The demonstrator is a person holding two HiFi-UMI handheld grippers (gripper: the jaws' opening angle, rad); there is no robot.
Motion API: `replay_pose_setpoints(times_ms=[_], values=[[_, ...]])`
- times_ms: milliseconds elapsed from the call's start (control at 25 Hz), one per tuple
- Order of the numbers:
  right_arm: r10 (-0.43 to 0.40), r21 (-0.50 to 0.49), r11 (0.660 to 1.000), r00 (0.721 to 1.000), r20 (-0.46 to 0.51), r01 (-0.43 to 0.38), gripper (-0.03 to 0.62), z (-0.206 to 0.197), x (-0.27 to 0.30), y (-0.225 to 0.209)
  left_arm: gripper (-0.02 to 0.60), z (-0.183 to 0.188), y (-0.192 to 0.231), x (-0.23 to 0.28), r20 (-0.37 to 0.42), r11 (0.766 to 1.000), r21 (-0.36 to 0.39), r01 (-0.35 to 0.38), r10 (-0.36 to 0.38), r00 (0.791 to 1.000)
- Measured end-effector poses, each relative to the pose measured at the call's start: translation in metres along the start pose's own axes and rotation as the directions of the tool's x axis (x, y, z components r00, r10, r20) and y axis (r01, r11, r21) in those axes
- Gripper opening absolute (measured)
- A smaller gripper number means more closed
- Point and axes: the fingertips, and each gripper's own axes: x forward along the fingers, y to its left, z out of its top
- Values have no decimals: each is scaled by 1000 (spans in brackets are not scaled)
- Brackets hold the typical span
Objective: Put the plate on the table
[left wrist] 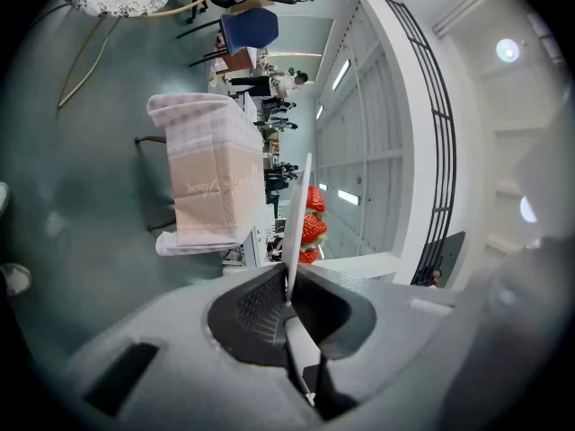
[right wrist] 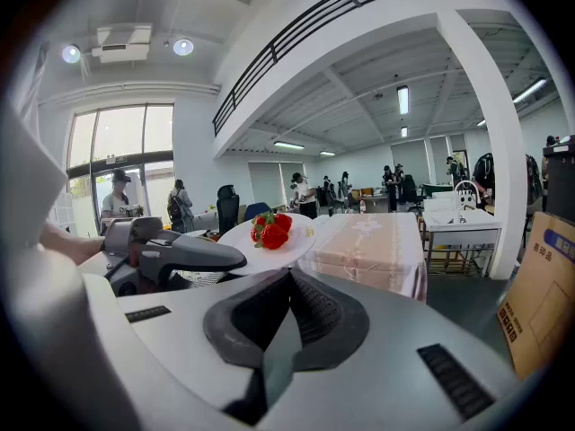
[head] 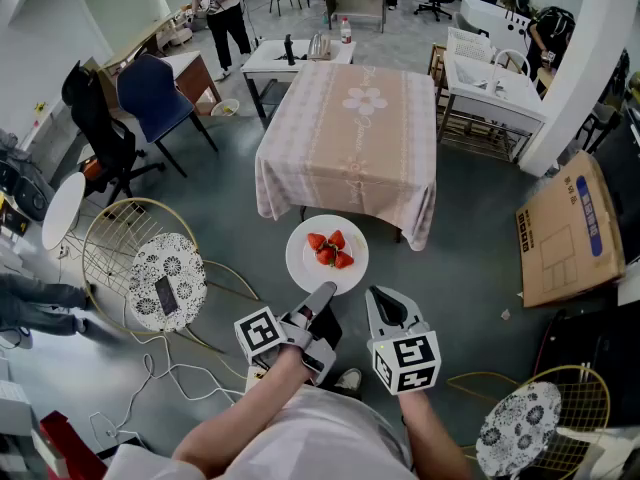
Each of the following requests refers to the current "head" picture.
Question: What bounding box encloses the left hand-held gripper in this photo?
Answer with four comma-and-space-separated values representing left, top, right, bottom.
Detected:
233, 281, 344, 387

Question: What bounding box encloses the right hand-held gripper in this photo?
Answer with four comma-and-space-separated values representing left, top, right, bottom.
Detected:
365, 286, 442, 397

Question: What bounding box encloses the white round plate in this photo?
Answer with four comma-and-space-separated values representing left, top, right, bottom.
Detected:
285, 214, 370, 297

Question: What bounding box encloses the person's right forearm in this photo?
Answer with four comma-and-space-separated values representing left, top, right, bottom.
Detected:
397, 389, 474, 480

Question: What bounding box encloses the person's left forearm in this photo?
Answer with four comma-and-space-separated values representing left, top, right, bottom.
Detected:
172, 347, 312, 480

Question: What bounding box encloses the table with pink tablecloth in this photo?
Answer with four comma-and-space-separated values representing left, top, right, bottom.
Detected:
254, 61, 438, 252

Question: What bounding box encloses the person's white shoe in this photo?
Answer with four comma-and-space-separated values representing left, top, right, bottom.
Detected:
333, 367, 363, 392

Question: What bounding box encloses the person's white shirt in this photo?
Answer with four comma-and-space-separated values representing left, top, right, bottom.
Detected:
104, 385, 417, 480

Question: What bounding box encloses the floral seat cushion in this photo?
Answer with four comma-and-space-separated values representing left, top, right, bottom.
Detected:
128, 232, 208, 334
474, 381, 563, 480

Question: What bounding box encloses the black smartphone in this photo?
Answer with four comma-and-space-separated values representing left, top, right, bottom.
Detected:
154, 275, 181, 317

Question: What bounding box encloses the brown cardboard box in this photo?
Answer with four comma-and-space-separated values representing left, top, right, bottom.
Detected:
515, 149, 627, 309

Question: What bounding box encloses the white waste bin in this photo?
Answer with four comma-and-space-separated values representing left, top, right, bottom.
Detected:
210, 98, 242, 118

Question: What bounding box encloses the white sink table with rack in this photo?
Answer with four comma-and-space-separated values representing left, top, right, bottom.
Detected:
437, 49, 549, 163

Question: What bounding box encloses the wooden shelf rack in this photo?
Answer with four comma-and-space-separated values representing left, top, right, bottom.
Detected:
428, 42, 449, 90

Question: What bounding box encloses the steel kettle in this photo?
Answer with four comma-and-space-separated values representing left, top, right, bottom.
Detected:
306, 31, 333, 62

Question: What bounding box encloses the brown white-topped side desk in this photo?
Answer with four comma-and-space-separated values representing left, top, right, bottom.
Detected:
158, 50, 222, 117

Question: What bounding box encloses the blue chair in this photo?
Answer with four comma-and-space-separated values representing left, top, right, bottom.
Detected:
115, 53, 220, 179

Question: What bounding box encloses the round white side table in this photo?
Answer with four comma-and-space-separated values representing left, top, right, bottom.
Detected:
41, 171, 88, 252

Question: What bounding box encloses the white perforated basket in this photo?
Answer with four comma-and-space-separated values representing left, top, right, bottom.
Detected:
445, 26, 497, 64

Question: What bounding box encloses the black office chair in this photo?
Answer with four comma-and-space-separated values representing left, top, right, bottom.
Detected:
60, 60, 167, 207

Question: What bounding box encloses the red box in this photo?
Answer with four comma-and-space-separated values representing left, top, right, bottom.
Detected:
39, 409, 109, 480

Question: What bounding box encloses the grey desk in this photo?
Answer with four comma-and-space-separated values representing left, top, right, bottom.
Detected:
324, 0, 388, 34

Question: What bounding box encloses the white counter with black holes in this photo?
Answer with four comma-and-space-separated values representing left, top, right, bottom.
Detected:
458, 0, 534, 52

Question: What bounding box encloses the long light wooden desk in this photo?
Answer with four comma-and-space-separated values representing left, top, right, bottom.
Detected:
96, 9, 187, 77

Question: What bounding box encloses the black backpack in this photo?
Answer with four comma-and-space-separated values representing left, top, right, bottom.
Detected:
0, 132, 56, 222

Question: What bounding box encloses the white cable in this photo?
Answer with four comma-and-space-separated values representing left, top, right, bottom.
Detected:
88, 334, 247, 440

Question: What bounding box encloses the gold wire chair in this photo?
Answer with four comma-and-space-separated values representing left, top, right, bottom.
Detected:
445, 364, 612, 480
81, 197, 261, 355

